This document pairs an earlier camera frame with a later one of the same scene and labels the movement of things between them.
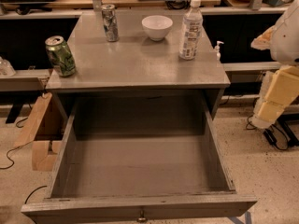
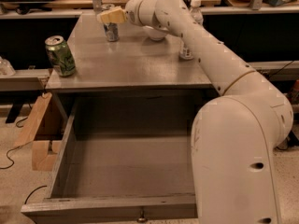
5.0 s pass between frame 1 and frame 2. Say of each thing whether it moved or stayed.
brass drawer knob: stayed
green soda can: stayed
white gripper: moved
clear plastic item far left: stayed
